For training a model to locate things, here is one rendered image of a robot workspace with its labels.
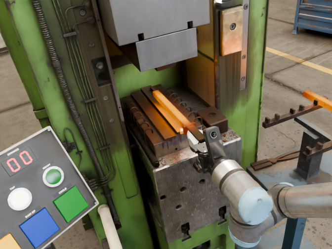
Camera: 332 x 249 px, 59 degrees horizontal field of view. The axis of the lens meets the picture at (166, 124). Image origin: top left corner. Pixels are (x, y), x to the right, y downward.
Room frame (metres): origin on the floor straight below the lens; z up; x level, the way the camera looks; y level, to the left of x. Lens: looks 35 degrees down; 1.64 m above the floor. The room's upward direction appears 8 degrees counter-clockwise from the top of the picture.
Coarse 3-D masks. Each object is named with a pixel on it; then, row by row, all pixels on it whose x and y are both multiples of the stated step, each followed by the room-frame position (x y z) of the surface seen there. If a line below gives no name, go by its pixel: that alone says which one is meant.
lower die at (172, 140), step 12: (132, 96) 1.23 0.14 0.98; (144, 96) 1.20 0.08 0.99; (168, 96) 1.17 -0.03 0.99; (144, 108) 1.10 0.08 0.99; (156, 108) 1.08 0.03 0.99; (180, 108) 1.05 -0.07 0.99; (156, 120) 0.99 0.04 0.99; (168, 120) 0.96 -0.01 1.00; (192, 120) 0.95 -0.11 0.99; (156, 132) 0.92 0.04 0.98; (168, 132) 0.89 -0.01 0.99; (156, 144) 0.85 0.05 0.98; (168, 144) 0.86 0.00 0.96; (180, 144) 0.88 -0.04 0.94; (156, 156) 0.84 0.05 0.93
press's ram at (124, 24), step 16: (96, 0) 1.01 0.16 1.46; (112, 0) 0.83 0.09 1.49; (128, 0) 0.84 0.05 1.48; (144, 0) 0.86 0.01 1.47; (160, 0) 0.87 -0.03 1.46; (176, 0) 0.89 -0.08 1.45; (192, 0) 0.90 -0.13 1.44; (208, 0) 0.92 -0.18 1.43; (112, 16) 0.83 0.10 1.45; (128, 16) 0.84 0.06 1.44; (144, 16) 0.86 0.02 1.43; (160, 16) 0.87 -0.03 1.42; (176, 16) 0.89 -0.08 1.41; (192, 16) 0.90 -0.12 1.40; (208, 16) 0.92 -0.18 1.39; (112, 32) 0.87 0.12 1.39; (128, 32) 0.84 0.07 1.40; (144, 32) 0.85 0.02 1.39; (160, 32) 0.87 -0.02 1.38
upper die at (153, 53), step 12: (108, 36) 1.23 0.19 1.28; (168, 36) 0.88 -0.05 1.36; (180, 36) 0.89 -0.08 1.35; (192, 36) 0.90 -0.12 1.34; (120, 48) 1.06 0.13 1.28; (132, 48) 0.89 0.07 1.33; (144, 48) 0.85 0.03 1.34; (156, 48) 0.86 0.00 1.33; (168, 48) 0.88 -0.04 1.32; (180, 48) 0.89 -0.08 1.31; (192, 48) 0.90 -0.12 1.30; (132, 60) 0.91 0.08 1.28; (144, 60) 0.85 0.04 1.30; (156, 60) 0.86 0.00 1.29; (168, 60) 0.87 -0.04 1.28; (180, 60) 0.89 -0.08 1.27
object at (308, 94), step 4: (304, 92) 1.06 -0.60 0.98; (308, 92) 1.05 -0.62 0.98; (312, 92) 1.05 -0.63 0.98; (304, 96) 1.06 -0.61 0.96; (308, 96) 1.04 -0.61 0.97; (312, 96) 1.02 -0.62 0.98; (316, 96) 1.01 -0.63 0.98; (320, 96) 1.01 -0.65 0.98; (312, 100) 1.02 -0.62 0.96; (320, 100) 0.98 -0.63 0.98; (324, 100) 0.98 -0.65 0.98; (328, 100) 0.97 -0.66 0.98; (320, 104) 0.98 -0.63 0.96; (324, 104) 0.96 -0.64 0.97; (328, 104) 0.95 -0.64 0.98; (328, 108) 0.94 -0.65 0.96
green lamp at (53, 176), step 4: (48, 172) 0.63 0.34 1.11; (52, 172) 0.63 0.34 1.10; (56, 172) 0.64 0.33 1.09; (60, 172) 0.64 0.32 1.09; (48, 176) 0.62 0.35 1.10; (52, 176) 0.62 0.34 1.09; (56, 176) 0.63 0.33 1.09; (60, 176) 0.63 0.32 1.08; (48, 180) 0.61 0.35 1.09; (52, 180) 0.62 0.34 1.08; (56, 180) 0.62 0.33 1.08; (52, 184) 0.61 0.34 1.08
